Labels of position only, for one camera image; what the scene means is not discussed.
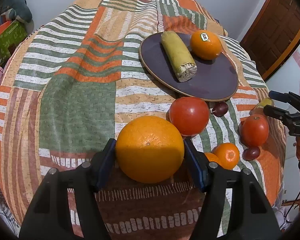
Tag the small red tomato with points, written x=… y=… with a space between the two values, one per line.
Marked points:
x=254 y=130

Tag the dark red grape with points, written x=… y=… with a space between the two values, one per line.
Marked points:
x=220 y=109
x=251 y=153

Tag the small mandarin orange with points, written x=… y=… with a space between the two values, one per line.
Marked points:
x=228 y=154
x=213 y=158

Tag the thick yellow corn cob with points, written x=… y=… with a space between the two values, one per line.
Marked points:
x=258 y=109

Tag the dark purple round plate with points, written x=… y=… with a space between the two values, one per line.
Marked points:
x=215 y=80

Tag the large red tomato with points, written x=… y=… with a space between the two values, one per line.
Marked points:
x=190 y=115

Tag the grey plush toy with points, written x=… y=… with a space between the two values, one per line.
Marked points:
x=16 y=10

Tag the slim yellow corn cob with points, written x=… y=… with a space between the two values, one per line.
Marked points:
x=179 y=56

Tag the large orange with sticker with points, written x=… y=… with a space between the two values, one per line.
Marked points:
x=205 y=44

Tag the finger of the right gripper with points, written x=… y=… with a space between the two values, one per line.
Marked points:
x=277 y=113
x=281 y=97

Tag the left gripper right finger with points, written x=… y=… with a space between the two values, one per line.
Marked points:
x=251 y=215

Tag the wooden door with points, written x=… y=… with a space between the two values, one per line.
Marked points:
x=274 y=35

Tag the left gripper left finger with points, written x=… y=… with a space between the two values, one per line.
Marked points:
x=48 y=215

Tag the green cardboard box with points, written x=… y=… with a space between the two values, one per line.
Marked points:
x=10 y=38

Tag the patchwork striped bedspread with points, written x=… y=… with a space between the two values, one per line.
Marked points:
x=77 y=81

